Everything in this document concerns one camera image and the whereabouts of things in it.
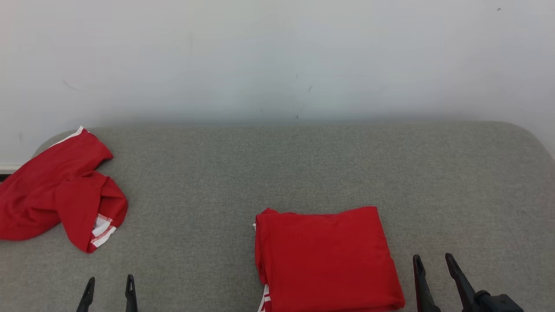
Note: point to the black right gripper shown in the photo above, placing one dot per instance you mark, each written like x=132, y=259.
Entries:
x=498, y=303

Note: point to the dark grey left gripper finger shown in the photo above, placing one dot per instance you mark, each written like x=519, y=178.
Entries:
x=131, y=297
x=86, y=299

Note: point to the red shorts with white stripe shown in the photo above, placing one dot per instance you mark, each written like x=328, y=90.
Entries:
x=52, y=195

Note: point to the red jersey number 23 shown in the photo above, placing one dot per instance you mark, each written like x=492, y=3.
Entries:
x=329, y=260

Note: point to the white wall baseboard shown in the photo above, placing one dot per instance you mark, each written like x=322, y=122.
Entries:
x=8, y=168

